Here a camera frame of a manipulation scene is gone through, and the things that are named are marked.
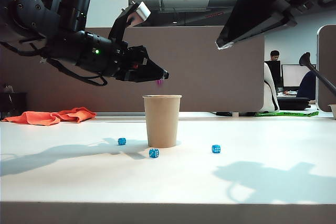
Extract orange cloth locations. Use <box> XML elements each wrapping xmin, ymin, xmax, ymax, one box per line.
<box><xmin>2</xmin><ymin>107</ymin><xmax>97</xmax><ymax>127</ymax></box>

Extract narrow brown desk partition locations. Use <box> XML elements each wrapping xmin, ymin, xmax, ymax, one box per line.
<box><xmin>316</xmin><ymin>25</ymin><xmax>336</xmax><ymax>113</ymax></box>

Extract brown paper cup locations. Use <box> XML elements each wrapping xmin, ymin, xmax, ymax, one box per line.
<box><xmin>142</xmin><ymin>94</ymin><xmax>183</xmax><ymax>148</ymax></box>

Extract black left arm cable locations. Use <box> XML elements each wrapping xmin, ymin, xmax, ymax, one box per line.
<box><xmin>0</xmin><ymin>40</ymin><xmax>109</xmax><ymax>87</ymax></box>

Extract black cushion bag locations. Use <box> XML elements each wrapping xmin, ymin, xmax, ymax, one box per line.
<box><xmin>277</xmin><ymin>97</ymin><xmax>310</xmax><ymax>111</ymax></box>

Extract pens in holder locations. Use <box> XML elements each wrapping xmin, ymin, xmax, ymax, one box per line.
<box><xmin>3</xmin><ymin>84</ymin><xmax>14</xmax><ymax>101</ymax></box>

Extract person in black shirt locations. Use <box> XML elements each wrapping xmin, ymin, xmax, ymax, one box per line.
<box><xmin>265</xmin><ymin>50</ymin><xmax>284</xmax><ymax>89</ymax></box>

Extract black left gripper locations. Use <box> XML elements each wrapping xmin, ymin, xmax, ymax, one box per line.
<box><xmin>110</xmin><ymin>41</ymin><xmax>170</xmax><ymax>83</ymax></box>

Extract seated person in blue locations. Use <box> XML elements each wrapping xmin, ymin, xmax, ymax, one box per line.
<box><xmin>296</xmin><ymin>70</ymin><xmax>317</xmax><ymax>102</ymax></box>

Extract wide brown desk partition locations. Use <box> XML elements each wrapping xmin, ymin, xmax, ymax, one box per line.
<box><xmin>0</xmin><ymin>26</ymin><xmax>266</xmax><ymax>113</ymax></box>

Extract green tape strip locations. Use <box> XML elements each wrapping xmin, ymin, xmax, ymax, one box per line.
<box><xmin>254</xmin><ymin>111</ymin><xmax>320</xmax><ymax>118</ymax></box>

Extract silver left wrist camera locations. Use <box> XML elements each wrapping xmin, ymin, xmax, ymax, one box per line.
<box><xmin>109</xmin><ymin>1</ymin><xmax>152</xmax><ymax>49</ymax></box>

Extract white computer monitor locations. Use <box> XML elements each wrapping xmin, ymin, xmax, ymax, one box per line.
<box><xmin>282</xmin><ymin>64</ymin><xmax>310</xmax><ymax>88</ymax></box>

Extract black mesh pen holder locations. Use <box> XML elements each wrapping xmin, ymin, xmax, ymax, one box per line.
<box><xmin>0</xmin><ymin>92</ymin><xmax>28</xmax><ymax>120</ymax></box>

